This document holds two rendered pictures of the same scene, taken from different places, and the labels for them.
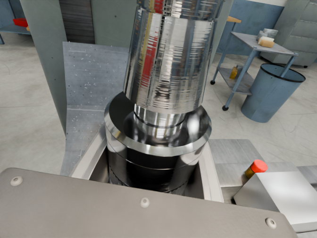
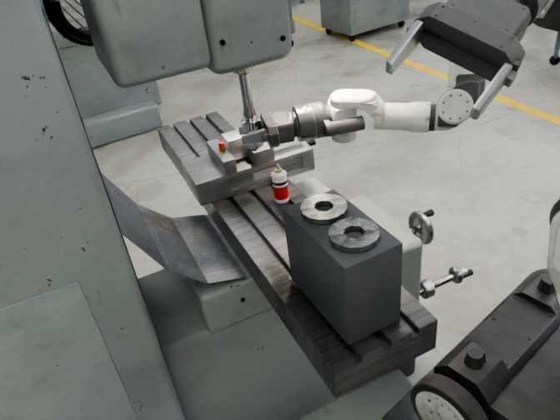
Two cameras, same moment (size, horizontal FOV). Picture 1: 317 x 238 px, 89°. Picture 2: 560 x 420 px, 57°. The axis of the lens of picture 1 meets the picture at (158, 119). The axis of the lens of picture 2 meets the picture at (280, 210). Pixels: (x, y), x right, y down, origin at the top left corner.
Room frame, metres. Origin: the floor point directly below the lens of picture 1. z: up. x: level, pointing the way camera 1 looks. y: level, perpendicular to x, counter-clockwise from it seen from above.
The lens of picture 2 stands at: (0.16, 1.14, 1.66)
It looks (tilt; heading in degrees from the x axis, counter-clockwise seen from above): 34 degrees down; 263
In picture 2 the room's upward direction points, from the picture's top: 7 degrees counter-clockwise
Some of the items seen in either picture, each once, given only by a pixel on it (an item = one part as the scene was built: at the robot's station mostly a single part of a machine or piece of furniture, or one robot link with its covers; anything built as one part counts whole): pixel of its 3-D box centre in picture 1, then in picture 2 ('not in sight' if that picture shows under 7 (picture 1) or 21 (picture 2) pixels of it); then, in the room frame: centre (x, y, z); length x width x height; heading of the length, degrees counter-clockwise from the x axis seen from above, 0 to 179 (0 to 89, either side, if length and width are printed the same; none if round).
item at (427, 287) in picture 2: not in sight; (445, 279); (-0.49, 0.00, 0.50); 0.22 x 0.06 x 0.06; 15
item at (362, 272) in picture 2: not in sight; (340, 260); (-0.04, 0.40, 1.02); 0.22 x 0.12 x 0.20; 106
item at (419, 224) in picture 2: not in sight; (412, 231); (-0.43, -0.13, 0.62); 0.16 x 0.12 x 0.12; 15
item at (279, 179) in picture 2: not in sight; (279, 182); (0.01, 0.00, 0.97); 0.04 x 0.04 x 0.11
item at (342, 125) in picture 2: not in sight; (335, 122); (-0.15, 0.01, 1.12); 0.11 x 0.11 x 0.11; 1
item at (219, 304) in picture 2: not in sight; (269, 245); (0.06, 0.00, 0.78); 0.50 x 0.35 x 0.12; 15
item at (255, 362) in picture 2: not in sight; (288, 331); (0.03, -0.01, 0.42); 0.81 x 0.32 x 0.60; 15
